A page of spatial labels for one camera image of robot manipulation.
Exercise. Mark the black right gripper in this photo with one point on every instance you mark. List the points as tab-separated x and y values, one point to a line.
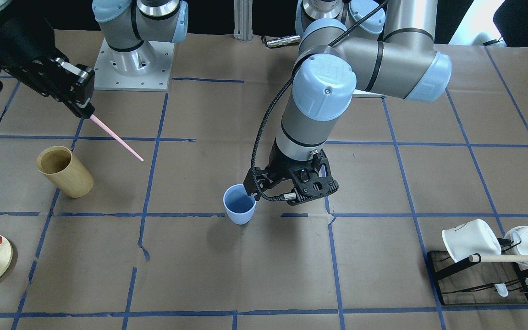
26	51

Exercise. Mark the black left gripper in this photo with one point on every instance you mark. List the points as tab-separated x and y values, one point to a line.
281	168

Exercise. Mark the pink chopstick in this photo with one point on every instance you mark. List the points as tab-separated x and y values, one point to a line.
112	134

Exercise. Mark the light blue plastic cup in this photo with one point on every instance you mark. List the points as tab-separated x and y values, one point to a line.
239	205

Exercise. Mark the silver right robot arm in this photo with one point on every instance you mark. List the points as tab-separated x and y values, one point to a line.
126	24

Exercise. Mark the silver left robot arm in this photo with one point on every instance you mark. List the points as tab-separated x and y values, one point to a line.
385	49

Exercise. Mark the bamboo chopstick holder cup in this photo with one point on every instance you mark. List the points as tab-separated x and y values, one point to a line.
59	165

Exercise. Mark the brown paper table cover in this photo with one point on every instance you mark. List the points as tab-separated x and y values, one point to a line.
150	246

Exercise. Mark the white smiley mug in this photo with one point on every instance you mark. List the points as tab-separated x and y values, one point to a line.
469	238

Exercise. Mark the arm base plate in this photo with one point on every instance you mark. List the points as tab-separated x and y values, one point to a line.
147	68

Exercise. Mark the aluminium frame post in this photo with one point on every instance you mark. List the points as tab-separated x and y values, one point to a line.
242	13

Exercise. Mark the black wire cup rack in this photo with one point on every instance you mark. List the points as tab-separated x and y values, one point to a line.
469	282

